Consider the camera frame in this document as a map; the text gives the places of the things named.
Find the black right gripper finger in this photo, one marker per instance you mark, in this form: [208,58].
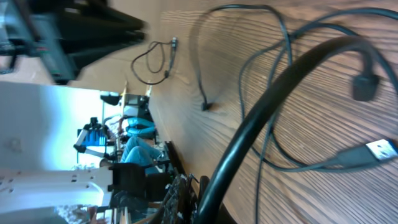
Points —
[180,203]

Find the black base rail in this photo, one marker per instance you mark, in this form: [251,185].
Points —
[178,169]

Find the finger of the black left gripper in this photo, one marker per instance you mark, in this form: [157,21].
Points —
[97,31]

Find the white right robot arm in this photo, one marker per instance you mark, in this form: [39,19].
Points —
[30,189]

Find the seated person in jeans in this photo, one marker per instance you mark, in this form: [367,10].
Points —
[137,150]

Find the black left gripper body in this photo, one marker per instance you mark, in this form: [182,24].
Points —
[21,36]

